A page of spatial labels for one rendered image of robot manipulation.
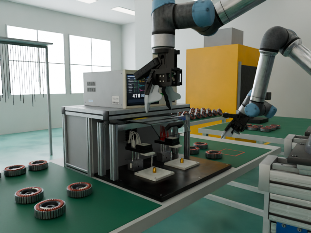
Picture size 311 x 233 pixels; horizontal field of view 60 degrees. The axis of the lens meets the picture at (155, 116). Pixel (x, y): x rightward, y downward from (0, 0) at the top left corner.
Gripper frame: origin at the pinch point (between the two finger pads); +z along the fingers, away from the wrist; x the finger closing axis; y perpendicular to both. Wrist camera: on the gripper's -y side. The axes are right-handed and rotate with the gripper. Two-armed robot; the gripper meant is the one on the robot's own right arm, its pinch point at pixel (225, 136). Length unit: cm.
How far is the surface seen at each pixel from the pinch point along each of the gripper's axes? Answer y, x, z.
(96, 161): -27, -77, 24
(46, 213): -1, -118, 16
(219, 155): 3.8, -1.8, 12.6
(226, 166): 16.8, -20.0, 6.0
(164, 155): -14.5, -36.3, 19.2
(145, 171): -6, -61, 18
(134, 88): -36, -60, -16
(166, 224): -9, 15, 110
